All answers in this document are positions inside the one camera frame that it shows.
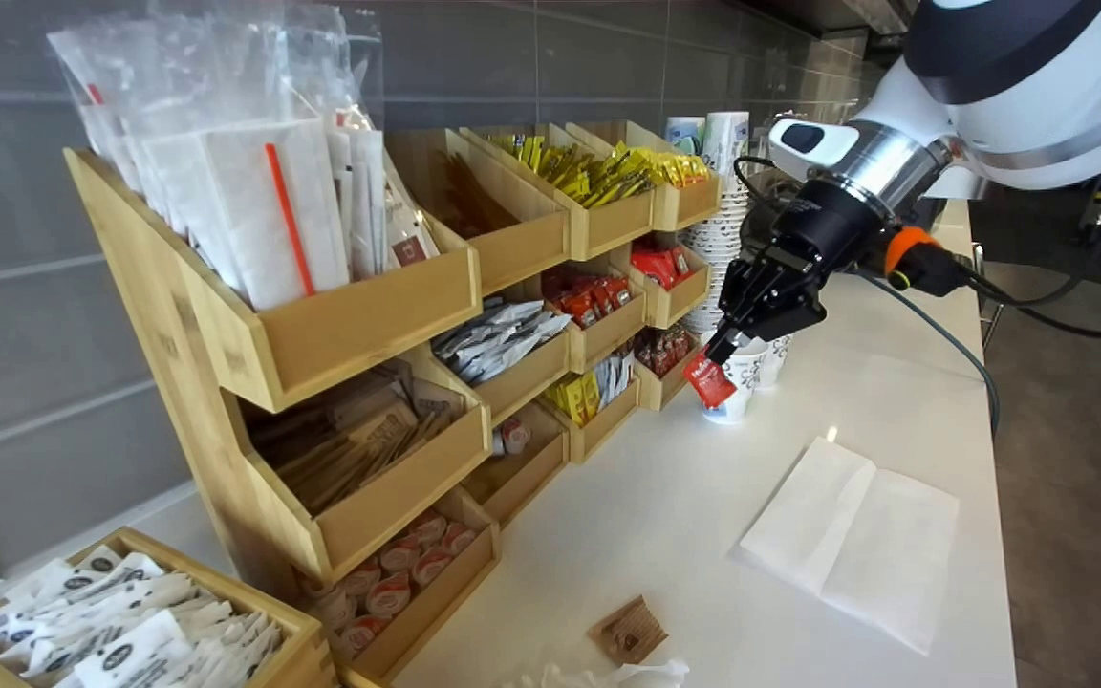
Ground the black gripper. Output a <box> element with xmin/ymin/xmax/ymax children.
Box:
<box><xmin>700</xmin><ymin>177</ymin><xmax>891</xmax><ymax>379</ymax></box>

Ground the small red packet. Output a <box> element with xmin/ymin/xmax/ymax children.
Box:
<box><xmin>682</xmin><ymin>346</ymin><xmax>743</xmax><ymax>411</ymax></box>

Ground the dark red packets pile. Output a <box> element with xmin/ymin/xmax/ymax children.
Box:
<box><xmin>635</xmin><ymin>323</ymin><xmax>696</xmax><ymax>380</ymax></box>

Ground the white blue packets pile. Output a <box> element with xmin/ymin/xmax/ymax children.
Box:
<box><xmin>590</xmin><ymin>346</ymin><xmax>641</xmax><ymax>408</ymax></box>

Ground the yellow green packets pile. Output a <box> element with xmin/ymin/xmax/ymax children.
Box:
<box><xmin>542</xmin><ymin>370</ymin><xmax>608</xmax><ymax>431</ymax></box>

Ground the yellow sweetener packets pile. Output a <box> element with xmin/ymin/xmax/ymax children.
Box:
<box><xmin>608</xmin><ymin>141</ymin><xmax>710</xmax><ymax>189</ymax></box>
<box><xmin>484</xmin><ymin>129</ymin><xmax>656</xmax><ymax>212</ymax></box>

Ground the white paper napkin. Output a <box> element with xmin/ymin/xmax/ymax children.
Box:
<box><xmin>733</xmin><ymin>431</ymin><xmax>967</xmax><ymax>659</ymax></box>

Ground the black and white packets pile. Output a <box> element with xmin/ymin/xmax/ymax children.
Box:
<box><xmin>432</xmin><ymin>292</ymin><xmax>576</xmax><ymax>391</ymax></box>

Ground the round creamer cups pile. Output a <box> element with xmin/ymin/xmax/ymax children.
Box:
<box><xmin>312</xmin><ymin>510</ymin><xmax>484</xmax><ymax>666</ymax></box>
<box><xmin>484</xmin><ymin>417</ymin><xmax>542</xmax><ymax>466</ymax></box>

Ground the brown square packet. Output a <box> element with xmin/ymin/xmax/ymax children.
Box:
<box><xmin>585</xmin><ymin>593</ymin><xmax>674</xmax><ymax>668</ymax></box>

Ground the dark brown packets pile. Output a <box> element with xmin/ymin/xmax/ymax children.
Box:
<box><xmin>430</xmin><ymin>148</ymin><xmax>525</xmax><ymax>243</ymax></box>

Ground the bamboo tiered condiment organizer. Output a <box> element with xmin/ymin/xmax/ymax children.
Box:
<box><xmin>60</xmin><ymin>119</ymin><xmax>723</xmax><ymax>682</ymax></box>

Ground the paper wrapped stirrers bundle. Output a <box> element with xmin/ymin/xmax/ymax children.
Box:
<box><xmin>324</xmin><ymin>104</ymin><xmax>449</xmax><ymax>278</ymax></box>

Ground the red straw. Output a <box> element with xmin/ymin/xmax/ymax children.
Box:
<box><xmin>259</xmin><ymin>137</ymin><xmax>321</xmax><ymax>296</ymax></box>

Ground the small bamboo packet box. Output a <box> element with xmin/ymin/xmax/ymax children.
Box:
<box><xmin>0</xmin><ymin>523</ymin><xmax>339</xmax><ymax>688</ymax></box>

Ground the clear plastic bag of straws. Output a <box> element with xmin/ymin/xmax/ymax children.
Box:
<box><xmin>46</xmin><ymin>0</ymin><xmax>390</xmax><ymax>313</ymax></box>

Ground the white sugar packets pile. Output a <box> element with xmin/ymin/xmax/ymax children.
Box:
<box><xmin>0</xmin><ymin>545</ymin><xmax>291</xmax><ymax>688</ymax></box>

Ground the orange cable connector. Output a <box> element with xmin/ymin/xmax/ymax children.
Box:
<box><xmin>879</xmin><ymin>224</ymin><xmax>984</xmax><ymax>303</ymax></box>

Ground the thin dark gripper cable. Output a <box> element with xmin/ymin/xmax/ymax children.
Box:
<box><xmin>853</xmin><ymin>268</ymin><xmax>1003</xmax><ymax>391</ymax></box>

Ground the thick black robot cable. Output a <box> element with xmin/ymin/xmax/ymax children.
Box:
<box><xmin>955</xmin><ymin>71</ymin><xmax>1101</xmax><ymax>345</ymax></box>

